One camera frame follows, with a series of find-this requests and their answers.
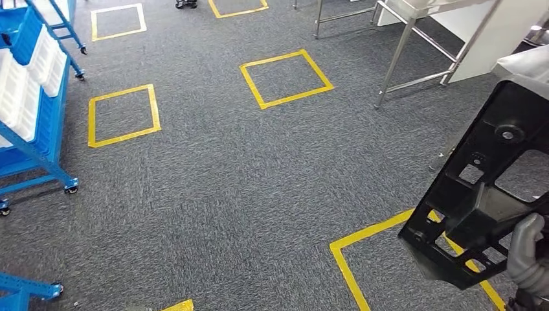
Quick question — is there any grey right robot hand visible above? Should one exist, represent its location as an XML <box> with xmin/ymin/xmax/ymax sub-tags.
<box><xmin>506</xmin><ymin>213</ymin><xmax>549</xmax><ymax>280</ymax></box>

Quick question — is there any black plastic plate holder part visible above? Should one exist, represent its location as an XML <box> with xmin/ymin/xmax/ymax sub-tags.
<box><xmin>398</xmin><ymin>79</ymin><xmax>549</xmax><ymax>292</ymax></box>

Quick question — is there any blue metal shelf rack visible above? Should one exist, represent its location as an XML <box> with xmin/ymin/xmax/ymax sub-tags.
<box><xmin>0</xmin><ymin>272</ymin><xmax>64</xmax><ymax>311</ymax></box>
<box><xmin>0</xmin><ymin>0</ymin><xmax>85</xmax><ymax>218</ymax></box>
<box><xmin>43</xmin><ymin>0</ymin><xmax>88</xmax><ymax>55</ymax></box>

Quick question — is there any blue plastic crate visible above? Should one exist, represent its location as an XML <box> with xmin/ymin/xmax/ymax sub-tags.
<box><xmin>0</xmin><ymin>5</ymin><xmax>44</xmax><ymax>66</ymax></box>
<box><xmin>32</xmin><ymin>64</ymin><xmax>59</xmax><ymax>157</ymax></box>

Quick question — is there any large white plastic crate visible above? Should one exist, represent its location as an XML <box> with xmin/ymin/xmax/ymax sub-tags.
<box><xmin>0</xmin><ymin>47</ymin><xmax>41</xmax><ymax>149</ymax></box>

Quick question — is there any stainless steel table frame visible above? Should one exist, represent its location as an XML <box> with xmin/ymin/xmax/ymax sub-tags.
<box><xmin>293</xmin><ymin>0</ymin><xmax>383</xmax><ymax>40</ymax></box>

